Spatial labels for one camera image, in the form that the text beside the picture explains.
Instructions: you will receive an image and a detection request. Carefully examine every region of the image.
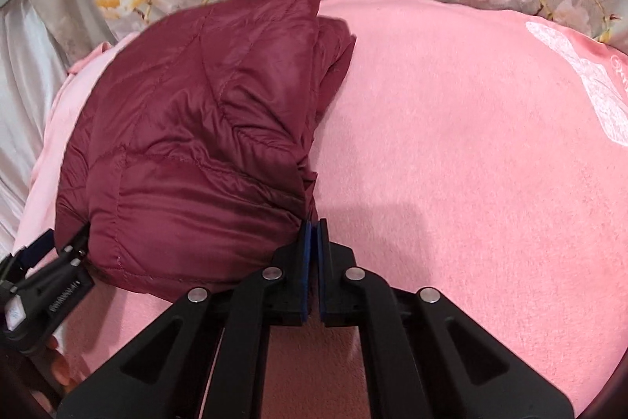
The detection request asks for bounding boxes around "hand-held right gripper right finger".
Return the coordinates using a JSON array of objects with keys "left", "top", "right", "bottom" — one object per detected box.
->
[{"left": 316, "top": 218, "right": 575, "bottom": 419}]

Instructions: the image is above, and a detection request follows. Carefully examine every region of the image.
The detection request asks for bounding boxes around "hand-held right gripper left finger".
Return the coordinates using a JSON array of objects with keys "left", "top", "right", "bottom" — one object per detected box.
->
[{"left": 56, "top": 219, "right": 313, "bottom": 419}]

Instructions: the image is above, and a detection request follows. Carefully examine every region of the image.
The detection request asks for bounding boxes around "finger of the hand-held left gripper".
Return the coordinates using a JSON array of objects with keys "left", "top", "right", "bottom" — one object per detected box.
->
[
  {"left": 55, "top": 223, "right": 94, "bottom": 275},
  {"left": 0, "top": 229, "right": 58, "bottom": 297}
]

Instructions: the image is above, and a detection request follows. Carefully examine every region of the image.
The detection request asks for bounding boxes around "maroon quilted puffer jacket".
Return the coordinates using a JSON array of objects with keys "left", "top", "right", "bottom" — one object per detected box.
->
[{"left": 55, "top": 0, "right": 357, "bottom": 304}]

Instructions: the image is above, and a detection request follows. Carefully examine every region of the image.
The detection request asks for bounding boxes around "person's left hand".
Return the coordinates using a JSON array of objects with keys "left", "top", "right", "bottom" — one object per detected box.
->
[{"left": 44, "top": 335, "right": 75, "bottom": 389}]

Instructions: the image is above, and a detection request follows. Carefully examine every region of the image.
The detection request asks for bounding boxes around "white satin sheet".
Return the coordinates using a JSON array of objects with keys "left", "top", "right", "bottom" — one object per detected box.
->
[{"left": 0, "top": 0, "right": 69, "bottom": 248}]

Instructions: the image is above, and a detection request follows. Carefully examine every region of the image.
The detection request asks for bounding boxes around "pink fleece blanket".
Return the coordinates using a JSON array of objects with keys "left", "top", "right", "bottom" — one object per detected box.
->
[{"left": 12, "top": 0, "right": 628, "bottom": 419}]

